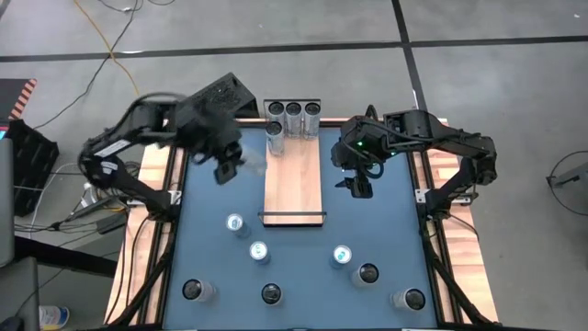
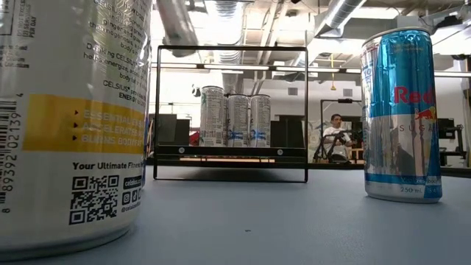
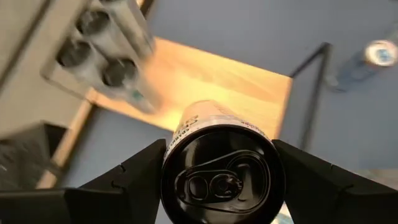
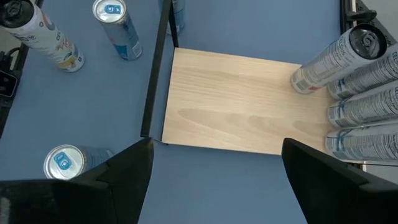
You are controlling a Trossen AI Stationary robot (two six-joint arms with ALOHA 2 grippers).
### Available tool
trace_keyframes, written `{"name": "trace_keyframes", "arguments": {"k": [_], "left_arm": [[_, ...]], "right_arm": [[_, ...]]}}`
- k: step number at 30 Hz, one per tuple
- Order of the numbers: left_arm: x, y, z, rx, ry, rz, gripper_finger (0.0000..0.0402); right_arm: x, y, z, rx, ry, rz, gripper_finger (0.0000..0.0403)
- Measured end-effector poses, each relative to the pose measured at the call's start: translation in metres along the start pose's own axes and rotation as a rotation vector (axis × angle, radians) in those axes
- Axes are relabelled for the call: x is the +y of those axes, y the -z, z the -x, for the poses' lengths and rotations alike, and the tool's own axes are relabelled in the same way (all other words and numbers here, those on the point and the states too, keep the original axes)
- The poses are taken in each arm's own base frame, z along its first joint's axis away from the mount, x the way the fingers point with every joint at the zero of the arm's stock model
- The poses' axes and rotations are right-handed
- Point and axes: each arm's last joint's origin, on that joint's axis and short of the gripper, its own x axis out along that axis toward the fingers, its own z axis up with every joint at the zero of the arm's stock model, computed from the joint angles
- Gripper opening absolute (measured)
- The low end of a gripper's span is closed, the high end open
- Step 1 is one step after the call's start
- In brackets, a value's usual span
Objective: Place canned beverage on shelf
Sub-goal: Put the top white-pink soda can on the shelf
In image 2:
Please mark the white Celsius Peach Vibe can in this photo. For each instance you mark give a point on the white Celsius Peach Vibe can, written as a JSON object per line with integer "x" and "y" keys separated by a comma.
{"x": 211, "y": 117}

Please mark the black cabinet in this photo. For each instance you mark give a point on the black cabinet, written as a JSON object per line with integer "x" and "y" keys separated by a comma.
{"x": 173, "y": 129}

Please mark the blue table mat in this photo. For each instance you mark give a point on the blue table mat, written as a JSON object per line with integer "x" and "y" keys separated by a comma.
{"x": 257, "y": 228}

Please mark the person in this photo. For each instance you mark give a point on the person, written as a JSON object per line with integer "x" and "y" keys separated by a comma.
{"x": 335, "y": 134}

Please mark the black metal stand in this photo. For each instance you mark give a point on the black metal stand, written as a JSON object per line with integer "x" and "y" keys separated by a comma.
{"x": 340, "y": 100}

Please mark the white Celsius can yellow band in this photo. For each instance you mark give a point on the white Celsius can yellow band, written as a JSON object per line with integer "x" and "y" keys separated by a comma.
{"x": 73, "y": 110}

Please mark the blue silver Red Bull can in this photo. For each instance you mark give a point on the blue silver Red Bull can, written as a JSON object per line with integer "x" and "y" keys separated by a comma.
{"x": 401, "y": 117}

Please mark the black desk equipment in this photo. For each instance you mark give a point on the black desk equipment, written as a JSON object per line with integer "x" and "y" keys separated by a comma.
{"x": 447, "y": 129}

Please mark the wooden shelf black metal frame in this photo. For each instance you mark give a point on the wooden shelf black metal frame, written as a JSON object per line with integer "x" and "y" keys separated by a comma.
{"x": 228, "y": 151}

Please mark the corrugated silver ceiling duct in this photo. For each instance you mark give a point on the corrugated silver ceiling duct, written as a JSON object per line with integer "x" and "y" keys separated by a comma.
{"x": 226, "y": 33}

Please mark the black table frame rails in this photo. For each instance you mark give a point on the black table frame rails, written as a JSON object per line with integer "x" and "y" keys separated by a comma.
{"x": 331, "y": 166}

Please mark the grey smooth ceiling duct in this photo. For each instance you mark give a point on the grey smooth ceiling duct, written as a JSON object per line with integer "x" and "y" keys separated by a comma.
{"x": 178, "y": 25}

